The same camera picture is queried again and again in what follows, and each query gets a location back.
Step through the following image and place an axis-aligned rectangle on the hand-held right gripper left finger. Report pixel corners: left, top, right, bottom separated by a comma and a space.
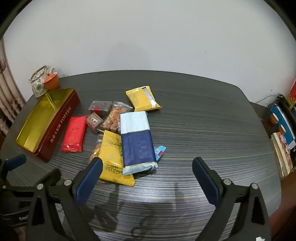
26, 157, 104, 241

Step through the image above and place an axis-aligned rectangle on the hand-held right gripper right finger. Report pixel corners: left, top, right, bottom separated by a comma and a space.
192, 157, 271, 241

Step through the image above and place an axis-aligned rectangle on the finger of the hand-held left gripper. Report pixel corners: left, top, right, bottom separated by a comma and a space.
0, 154, 27, 179
22, 168, 62, 193

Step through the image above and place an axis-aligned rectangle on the clear bag of brown nuts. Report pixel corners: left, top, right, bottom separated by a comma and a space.
89, 134, 104, 164

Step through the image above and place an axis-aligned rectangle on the yellow printed snack packet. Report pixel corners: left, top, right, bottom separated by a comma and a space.
98, 130, 136, 187

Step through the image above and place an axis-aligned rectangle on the red tin box gold inside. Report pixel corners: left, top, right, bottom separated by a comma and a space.
15, 88, 81, 163

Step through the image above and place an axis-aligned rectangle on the red snack packet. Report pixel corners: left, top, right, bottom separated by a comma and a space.
61, 115, 89, 153

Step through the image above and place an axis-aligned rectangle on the small blue red striped packet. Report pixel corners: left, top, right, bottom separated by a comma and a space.
154, 145, 167, 161

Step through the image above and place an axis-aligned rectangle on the light blue and navy packet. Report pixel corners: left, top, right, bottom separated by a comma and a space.
118, 111, 158, 176

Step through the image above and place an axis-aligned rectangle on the clear bag of orange snacks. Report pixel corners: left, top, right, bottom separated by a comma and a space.
100, 101, 134, 135

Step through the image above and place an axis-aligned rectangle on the yellow packet with silver strip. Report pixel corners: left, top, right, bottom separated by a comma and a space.
125, 86, 162, 112

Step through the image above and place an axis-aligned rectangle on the patterned curtain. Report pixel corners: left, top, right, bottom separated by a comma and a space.
0, 38, 26, 139

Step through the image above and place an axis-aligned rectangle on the white patterned teapot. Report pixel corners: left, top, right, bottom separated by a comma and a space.
28, 65, 56, 99

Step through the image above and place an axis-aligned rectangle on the dark clear snack packet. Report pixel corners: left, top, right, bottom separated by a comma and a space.
88, 100, 114, 118

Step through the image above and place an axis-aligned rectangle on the wooden tray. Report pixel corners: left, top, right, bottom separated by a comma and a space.
269, 132, 295, 178

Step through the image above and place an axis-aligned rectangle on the blue flat box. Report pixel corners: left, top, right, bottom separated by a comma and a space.
269, 104, 296, 149

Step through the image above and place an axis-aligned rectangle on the red bag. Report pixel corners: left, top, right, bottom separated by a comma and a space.
286, 79, 296, 110

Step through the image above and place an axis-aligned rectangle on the white cable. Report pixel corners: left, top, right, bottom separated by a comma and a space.
254, 94, 281, 105

